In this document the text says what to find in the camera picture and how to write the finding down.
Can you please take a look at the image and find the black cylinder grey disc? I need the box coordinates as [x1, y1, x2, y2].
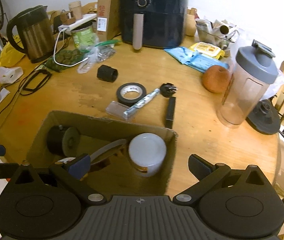
[46, 125, 81, 157]

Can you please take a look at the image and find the white plastic jar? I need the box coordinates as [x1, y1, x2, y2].
[128, 133, 167, 177]

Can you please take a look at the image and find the black rectangular bar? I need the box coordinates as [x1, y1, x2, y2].
[165, 96, 176, 129]

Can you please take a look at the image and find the clear small plastic box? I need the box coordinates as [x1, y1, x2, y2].
[105, 101, 129, 119]

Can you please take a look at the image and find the marbled white pen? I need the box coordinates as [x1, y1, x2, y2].
[122, 88, 160, 120]

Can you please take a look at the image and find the black round plug connector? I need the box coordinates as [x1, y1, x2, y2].
[160, 83, 178, 98]

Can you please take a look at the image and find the black electrical tape roll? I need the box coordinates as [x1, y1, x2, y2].
[116, 82, 146, 107]

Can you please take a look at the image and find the black hexagonal socket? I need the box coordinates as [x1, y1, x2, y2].
[97, 64, 118, 82]

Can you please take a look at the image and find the brown cardboard box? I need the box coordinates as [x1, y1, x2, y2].
[26, 111, 177, 198]

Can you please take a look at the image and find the black rectangular gasket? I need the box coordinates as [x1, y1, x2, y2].
[19, 69, 52, 96]

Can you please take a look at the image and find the white power adapter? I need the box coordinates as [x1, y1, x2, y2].
[0, 67, 24, 85]

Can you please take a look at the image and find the black kettle base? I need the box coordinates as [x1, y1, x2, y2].
[246, 99, 280, 135]

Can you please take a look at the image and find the yellow plastic bag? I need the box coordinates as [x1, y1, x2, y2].
[0, 42, 25, 68]

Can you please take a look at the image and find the orange round fruit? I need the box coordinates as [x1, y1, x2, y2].
[202, 65, 231, 94]

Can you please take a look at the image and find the green snack bag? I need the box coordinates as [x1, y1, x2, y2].
[44, 49, 84, 72]

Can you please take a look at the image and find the clear shaker bottle grey lid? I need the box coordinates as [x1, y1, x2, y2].
[217, 40, 278, 128]

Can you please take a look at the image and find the blue wet wipes pack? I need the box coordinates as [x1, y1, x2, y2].
[164, 47, 199, 65]

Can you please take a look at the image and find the steel electric kettle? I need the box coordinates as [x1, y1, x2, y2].
[6, 5, 55, 63]

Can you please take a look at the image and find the yellow wet wipes pack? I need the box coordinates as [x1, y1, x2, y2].
[189, 42, 225, 60]

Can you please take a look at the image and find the clear plastic bag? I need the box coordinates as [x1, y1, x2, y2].
[77, 40, 121, 74]

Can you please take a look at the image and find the green label jar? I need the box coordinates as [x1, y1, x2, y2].
[71, 24, 95, 49]

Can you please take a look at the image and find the clear bin with clutter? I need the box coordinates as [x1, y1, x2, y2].
[195, 18, 240, 49]

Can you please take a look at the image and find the tall brown cardboard carton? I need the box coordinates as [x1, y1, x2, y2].
[96, 0, 121, 41]

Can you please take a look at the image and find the dark blue air fryer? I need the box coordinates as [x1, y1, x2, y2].
[120, 0, 188, 50]

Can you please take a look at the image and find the white charging cable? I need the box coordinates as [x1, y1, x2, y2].
[53, 28, 89, 68]

